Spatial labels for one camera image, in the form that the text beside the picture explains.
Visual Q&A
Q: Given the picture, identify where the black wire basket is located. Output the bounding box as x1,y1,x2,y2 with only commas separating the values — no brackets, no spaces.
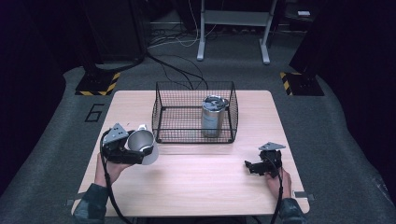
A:
151,80,239,145

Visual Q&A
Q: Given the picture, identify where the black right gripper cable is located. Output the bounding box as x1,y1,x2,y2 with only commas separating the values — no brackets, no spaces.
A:
266,153,285,224

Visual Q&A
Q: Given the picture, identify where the person's right hand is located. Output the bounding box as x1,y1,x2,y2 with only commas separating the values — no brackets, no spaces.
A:
264,167,292,201

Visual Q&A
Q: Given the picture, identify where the person's left hand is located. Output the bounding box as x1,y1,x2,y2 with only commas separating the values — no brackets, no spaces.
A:
94,152,134,188

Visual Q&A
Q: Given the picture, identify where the grey metal table bracket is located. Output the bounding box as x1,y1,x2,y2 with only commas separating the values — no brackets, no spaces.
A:
293,190,316,203

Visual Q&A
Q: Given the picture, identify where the steel cup with handle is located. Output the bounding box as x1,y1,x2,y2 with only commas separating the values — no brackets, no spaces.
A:
126,123,160,166

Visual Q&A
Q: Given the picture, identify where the yellow black striped stand base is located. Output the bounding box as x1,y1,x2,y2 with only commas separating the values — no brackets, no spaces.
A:
75,71,121,97
278,71,325,97

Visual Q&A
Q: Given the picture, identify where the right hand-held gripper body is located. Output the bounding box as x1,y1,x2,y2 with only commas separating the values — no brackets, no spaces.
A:
257,141,287,179

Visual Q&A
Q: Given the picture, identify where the white floor cable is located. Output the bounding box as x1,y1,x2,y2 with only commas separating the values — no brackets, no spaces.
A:
148,0,219,49

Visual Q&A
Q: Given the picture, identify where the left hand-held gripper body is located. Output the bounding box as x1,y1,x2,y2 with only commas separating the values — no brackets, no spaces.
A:
100,122,145,165

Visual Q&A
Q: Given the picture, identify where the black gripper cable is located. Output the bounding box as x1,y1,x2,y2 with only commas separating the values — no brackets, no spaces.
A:
99,129,134,224
266,153,285,224

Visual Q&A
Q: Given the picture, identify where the white metal desk frame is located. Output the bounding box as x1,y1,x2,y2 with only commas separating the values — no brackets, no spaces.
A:
196,0,278,65

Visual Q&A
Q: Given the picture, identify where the steel tumbler with lid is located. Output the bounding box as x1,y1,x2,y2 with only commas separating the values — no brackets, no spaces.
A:
200,94,231,138

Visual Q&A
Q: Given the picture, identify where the black floor cable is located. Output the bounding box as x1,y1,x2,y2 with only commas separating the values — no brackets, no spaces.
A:
145,50,209,91

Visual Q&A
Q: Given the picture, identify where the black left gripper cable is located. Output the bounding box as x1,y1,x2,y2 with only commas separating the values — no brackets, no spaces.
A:
99,129,134,224

